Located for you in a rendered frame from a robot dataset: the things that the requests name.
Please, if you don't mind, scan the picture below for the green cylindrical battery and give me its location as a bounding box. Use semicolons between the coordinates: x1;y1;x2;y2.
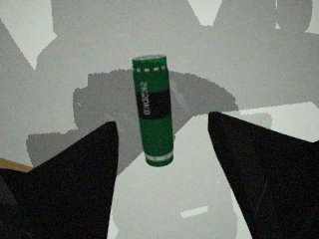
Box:
132;55;172;167

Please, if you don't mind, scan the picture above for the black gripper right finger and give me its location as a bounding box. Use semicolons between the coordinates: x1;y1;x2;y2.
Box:
207;112;319;239

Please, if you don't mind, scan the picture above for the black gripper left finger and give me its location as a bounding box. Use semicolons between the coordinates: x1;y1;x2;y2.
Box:
0;120;120;239

